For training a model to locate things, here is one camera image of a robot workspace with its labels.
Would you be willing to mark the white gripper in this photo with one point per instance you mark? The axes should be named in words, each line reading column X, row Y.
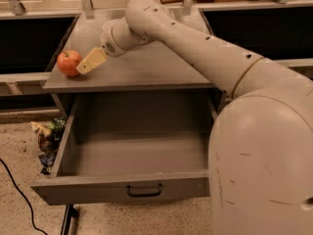
column 109, row 45

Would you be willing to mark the red apple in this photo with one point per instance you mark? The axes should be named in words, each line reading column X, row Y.
column 67, row 62

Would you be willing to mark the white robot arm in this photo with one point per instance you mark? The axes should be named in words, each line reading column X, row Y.
column 260, row 155

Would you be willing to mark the grey cabinet with top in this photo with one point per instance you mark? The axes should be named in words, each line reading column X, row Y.
column 153, row 66

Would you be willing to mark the open grey top drawer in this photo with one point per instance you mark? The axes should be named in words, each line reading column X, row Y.
column 140, row 138

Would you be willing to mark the brown wooden stick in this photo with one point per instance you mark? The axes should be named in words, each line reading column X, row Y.
column 170, row 1

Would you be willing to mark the pile of snack bags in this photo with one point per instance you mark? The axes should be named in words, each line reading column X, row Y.
column 49, row 137

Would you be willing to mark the left grey side rail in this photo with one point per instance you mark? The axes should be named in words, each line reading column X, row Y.
column 19, row 84

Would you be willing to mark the grey side rail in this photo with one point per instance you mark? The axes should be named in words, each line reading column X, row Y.
column 19, row 84
column 303, row 66

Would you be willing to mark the black drawer handle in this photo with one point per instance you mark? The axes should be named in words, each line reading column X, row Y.
column 143, row 191

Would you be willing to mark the right grey side rail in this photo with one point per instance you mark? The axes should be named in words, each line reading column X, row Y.
column 303, row 66

